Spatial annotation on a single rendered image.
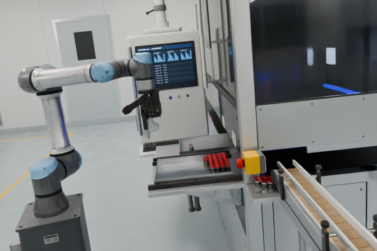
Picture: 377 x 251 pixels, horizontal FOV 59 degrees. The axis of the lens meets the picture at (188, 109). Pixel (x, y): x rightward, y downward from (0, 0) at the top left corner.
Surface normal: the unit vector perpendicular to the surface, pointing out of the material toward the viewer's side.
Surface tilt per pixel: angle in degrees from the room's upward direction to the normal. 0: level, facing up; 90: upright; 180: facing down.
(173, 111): 90
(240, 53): 90
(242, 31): 90
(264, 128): 90
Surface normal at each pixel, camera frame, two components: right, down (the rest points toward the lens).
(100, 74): -0.29, 0.21
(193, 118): 0.11, 0.18
